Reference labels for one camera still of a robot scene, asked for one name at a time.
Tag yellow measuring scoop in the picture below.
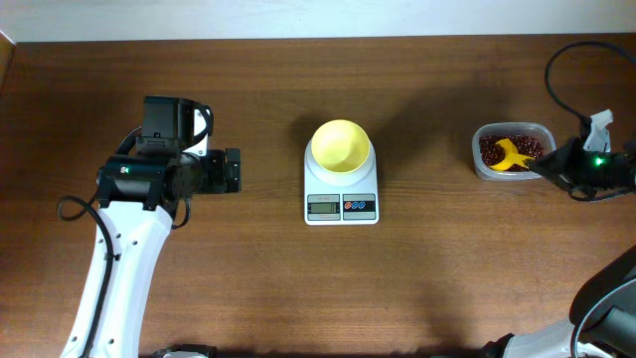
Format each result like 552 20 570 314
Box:
490 138 535 171

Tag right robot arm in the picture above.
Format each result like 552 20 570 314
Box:
479 138 635 358

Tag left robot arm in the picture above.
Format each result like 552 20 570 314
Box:
57 95 241 357

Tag yellow plastic bowl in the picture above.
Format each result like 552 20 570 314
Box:
310 119 371 173

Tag white digital kitchen scale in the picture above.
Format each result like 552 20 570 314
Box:
303 141 380 226

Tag clear plastic bean container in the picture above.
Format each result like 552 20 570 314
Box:
472 122 557 181

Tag red beans in container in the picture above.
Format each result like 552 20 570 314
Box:
479 135 545 172

